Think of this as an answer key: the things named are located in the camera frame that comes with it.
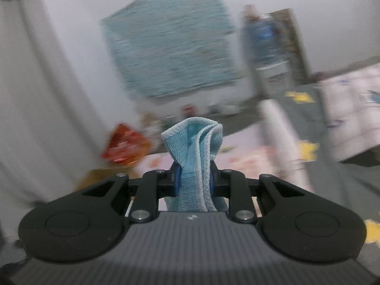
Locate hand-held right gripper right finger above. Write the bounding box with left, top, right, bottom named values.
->
left=208, top=168, right=300, bottom=224

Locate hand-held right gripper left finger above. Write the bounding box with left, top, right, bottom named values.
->
left=80, top=166, right=182, bottom=224

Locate light blue microfibre cloth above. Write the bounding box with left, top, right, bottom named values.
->
left=161, top=117, right=229, bottom=213

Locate red gift bag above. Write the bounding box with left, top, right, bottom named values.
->
left=101, top=123, right=152, bottom=167

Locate rolled cream blanket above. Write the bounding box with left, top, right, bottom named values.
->
left=258, top=99, right=315, bottom=193

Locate grey blanket with yellow prints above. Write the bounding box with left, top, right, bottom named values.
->
left=267, top=80, right=380, bottom=285

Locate patterned folded mat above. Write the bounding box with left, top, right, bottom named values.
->
left=271, top=8, right=311, bottom=84

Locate white curtain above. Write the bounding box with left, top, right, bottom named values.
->
left=0, top=0, right=98, bottom=208

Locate floral wall cloth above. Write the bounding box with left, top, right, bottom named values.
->
left=99, top=0, right=238, bottom=100

